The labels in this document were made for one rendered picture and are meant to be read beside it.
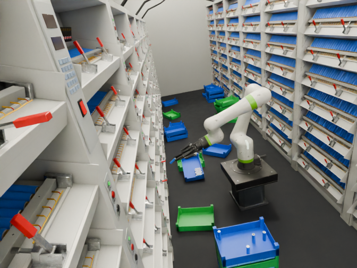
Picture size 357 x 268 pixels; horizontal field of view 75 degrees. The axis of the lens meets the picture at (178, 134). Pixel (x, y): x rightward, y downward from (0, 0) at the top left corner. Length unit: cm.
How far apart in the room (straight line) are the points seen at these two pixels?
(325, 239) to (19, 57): 195
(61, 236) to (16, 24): 34
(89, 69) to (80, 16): 48
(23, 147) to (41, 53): 18
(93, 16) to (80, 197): 83
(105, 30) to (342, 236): 193
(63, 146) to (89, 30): 73
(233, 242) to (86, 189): 111
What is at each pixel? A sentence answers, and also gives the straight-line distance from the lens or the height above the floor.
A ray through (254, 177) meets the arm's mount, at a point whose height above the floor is 35.
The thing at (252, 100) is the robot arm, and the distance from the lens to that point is 176.
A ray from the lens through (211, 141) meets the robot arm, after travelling 181.
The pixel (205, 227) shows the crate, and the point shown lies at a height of 4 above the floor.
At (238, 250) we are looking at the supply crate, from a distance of 147.
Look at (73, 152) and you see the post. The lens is 51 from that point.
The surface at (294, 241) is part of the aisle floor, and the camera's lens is 196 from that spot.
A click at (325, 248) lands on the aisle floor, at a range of 197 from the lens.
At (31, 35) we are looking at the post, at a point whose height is 151.
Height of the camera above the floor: 149
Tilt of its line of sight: 25 degrees down
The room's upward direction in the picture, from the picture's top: 11 degrees counter-clockwise
